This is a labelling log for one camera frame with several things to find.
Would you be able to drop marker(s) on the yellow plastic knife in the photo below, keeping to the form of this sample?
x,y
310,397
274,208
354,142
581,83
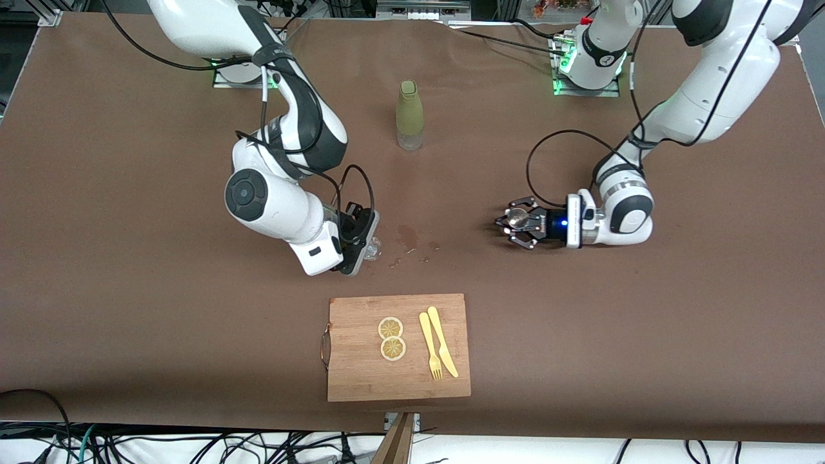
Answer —
x,y
439,332

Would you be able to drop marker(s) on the yellow plastic fork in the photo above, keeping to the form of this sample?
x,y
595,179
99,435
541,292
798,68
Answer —
x,y
427,335

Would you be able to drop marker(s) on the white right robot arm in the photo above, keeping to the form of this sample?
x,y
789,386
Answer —
x,y
271,200

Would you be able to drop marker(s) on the lemon slice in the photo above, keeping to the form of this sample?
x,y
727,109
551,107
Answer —
x,y
393,348
390,328

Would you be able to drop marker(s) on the grey metal box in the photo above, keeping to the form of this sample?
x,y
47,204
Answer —
x,y
422,9

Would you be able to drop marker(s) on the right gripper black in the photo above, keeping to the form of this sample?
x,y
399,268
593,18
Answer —
x,y
349,226

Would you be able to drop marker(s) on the green sleeved glass bottle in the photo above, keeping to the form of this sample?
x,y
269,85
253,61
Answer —
x,y
410,109

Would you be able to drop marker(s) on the small metal bracket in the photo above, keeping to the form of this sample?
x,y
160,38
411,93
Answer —
x,y
416,420

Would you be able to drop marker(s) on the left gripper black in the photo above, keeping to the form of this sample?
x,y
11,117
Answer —
x,y
552,225

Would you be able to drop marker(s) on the metal table corner bracket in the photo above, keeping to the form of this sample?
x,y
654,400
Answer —
x,y
50,18

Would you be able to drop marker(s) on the orange plastic item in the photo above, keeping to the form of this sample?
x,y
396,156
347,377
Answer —
x,y
548,8

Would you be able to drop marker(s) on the clear glass cup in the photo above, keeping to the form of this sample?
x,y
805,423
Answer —
x,y
374,248

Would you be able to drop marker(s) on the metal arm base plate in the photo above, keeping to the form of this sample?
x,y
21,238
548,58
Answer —
x,y
606,92
242,78

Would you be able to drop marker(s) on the steel double jigger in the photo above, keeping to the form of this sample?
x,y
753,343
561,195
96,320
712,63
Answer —
x,y
517,218

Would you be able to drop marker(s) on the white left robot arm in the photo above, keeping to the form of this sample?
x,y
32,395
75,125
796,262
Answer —
x,y
722,77

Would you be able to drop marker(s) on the wooden post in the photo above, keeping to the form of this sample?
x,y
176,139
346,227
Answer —
x,y
396,448

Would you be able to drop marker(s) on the wooden cutting board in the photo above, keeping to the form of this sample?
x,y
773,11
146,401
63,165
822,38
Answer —
x,y
361,374

